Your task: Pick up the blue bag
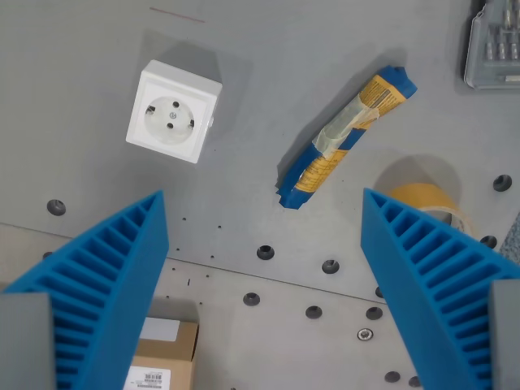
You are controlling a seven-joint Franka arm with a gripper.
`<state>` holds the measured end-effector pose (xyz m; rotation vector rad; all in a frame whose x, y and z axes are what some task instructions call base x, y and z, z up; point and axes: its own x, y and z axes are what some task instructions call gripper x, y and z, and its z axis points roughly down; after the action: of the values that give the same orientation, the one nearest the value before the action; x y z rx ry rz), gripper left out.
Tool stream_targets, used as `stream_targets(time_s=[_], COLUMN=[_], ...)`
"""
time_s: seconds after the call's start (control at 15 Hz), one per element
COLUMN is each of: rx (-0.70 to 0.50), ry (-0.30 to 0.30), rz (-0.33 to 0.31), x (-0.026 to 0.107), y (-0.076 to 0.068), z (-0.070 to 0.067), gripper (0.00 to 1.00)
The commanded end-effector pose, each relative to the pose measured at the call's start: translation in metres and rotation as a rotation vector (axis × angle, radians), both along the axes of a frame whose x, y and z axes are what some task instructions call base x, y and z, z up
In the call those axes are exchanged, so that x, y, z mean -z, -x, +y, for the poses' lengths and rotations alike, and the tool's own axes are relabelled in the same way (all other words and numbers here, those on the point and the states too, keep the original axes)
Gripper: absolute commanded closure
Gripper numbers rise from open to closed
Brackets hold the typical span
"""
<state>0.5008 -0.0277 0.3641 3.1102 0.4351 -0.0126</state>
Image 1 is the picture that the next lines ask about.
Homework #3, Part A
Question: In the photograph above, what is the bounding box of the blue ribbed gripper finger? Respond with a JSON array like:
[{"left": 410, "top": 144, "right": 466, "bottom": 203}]
[
  {"left": 0, "top": 189, "right": 170, "bottom": 390},
  {"left": 360, "top": 187, "right": 520, "bottom": 390}
]

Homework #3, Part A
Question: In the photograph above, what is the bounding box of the blue and yellow taped bag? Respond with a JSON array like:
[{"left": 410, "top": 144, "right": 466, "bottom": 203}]
[{"left": 276, "top": 66, "right": 418, "bottom": 211}]

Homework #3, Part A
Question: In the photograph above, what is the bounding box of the grey speckled block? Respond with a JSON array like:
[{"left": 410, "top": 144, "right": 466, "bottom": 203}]
[{"left": 498, "top": 210, "right": 520, "bottom": 265}]

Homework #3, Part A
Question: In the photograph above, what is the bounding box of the yellow adhesive tape roll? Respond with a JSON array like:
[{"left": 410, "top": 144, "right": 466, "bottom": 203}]
[{"left": 385, "top": 182, "right": 477, "bottom": 237}]

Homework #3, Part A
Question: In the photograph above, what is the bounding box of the brown cardboard box with label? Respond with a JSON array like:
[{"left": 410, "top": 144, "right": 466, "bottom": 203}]
[{"left": 123, "top": 317, "right": 200, "bottom": 390}]

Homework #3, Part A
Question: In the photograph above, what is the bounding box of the clear plastic bit set case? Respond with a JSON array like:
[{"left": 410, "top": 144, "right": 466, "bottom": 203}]
[{"left": 463, "top": 0, "right": 520, "bottom": 90}]

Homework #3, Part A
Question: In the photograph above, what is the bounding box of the white wall power socket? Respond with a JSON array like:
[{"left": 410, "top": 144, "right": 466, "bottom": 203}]
[{"left": 125, "top": 59, "right": 223, "bottom": 165}]

